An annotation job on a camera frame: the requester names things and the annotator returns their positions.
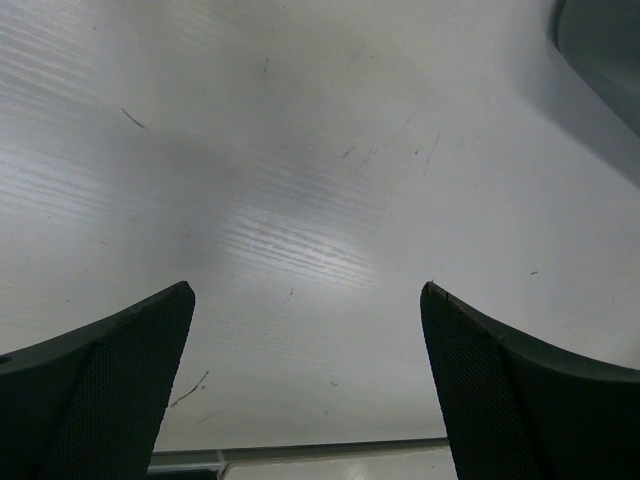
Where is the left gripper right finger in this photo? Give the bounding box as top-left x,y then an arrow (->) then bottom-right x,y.
420,282 -> 639,479

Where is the grey plastic bin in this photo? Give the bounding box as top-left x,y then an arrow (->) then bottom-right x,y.
549,0 -> 640,141

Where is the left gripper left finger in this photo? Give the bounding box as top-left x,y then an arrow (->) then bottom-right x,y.
1,281 -> 195,479

